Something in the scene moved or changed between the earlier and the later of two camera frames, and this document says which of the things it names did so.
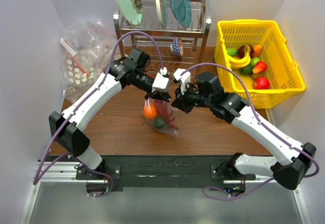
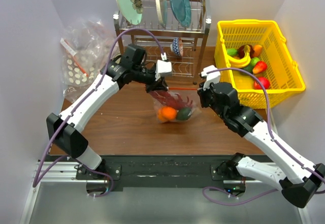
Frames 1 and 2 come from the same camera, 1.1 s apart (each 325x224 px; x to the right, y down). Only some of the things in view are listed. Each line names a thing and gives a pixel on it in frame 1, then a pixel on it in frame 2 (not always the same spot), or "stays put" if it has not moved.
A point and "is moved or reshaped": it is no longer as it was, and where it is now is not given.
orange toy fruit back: [257, 49] stays put
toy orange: [150, 112] → [167, 113]
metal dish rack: [173, 48] stays put
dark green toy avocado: [159, 122] → [184, 114]
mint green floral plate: [129, 1] stays put
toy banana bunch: [238, 62] stays put
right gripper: [181, 101] → [202, 92]
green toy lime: [231, 51] stays put
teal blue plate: [180, 3] stays put
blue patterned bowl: [176, 46] stays put
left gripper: [156, 94] → [159, 84]
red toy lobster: [164, 110] is moved or reshaped
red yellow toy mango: [260, 66] stays put
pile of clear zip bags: [88, 46] stays put
